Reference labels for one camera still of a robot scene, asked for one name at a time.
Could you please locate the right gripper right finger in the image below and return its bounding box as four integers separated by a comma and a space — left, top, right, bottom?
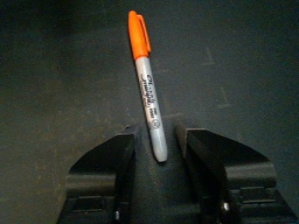
172, 118, 299, 224

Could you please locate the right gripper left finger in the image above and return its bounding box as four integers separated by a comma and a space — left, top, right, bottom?
57, 124, 137, 224

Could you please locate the grey marker pen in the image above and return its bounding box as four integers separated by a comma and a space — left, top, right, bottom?
126, 10, 169, 163

